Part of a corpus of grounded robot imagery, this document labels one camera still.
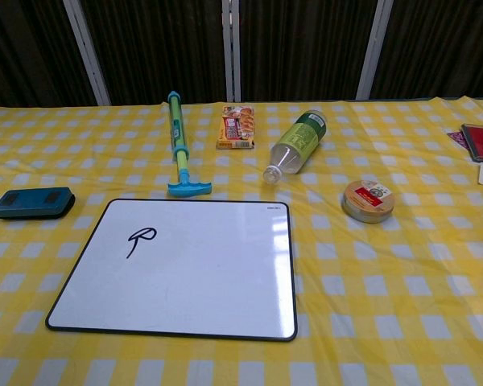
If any dark teal board eraser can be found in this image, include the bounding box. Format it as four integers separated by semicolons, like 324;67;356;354
0;187;76;220

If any orange snack box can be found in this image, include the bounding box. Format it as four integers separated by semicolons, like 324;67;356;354
216;105;255;151

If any clear bottle with green label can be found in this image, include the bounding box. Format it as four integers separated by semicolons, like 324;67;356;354
262;109;329;185

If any green and blue pump toy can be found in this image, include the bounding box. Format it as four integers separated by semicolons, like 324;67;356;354
167;90;213;199

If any round tin with red label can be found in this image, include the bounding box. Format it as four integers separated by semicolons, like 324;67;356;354
341;179;394;224

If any black curtain panel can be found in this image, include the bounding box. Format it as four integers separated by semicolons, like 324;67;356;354
369;0;483;100
80;0;230;106
0;0;97;112
239;0;378;102

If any yellow white checked tablecloth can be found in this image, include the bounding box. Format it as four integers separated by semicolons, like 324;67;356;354
0;96;483;386

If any purple patterned card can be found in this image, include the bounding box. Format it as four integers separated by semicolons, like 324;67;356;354
446;130;474;156

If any white board with black frame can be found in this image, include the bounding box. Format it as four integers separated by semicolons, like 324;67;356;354
45;198;299;343

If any grey metal partition post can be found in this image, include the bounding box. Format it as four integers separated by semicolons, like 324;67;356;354
355;0;394;101
63;0;112;106
221;0;242;104

